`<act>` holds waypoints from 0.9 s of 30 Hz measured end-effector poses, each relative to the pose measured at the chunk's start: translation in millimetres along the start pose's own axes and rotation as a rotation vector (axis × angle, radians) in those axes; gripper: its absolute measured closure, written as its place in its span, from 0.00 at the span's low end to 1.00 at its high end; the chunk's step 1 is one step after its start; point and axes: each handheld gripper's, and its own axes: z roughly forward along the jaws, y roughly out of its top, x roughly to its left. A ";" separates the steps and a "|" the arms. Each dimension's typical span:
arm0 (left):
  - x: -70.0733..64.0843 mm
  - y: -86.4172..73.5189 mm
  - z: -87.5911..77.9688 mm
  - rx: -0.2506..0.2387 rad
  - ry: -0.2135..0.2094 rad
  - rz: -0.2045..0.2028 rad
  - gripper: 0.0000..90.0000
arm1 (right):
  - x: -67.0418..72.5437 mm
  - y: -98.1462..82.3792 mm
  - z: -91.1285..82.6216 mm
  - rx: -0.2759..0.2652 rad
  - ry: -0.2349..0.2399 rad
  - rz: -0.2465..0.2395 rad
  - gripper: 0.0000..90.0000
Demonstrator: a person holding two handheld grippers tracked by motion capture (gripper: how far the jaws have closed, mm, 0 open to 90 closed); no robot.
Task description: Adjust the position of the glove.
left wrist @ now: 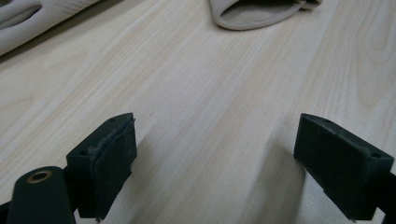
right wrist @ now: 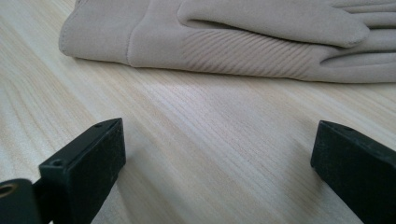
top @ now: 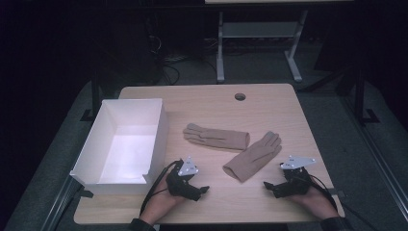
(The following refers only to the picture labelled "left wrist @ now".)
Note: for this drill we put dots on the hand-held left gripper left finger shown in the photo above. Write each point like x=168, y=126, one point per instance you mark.
x=102, y=174

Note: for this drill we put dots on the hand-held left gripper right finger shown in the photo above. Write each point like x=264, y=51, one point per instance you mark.
x=339, y=165

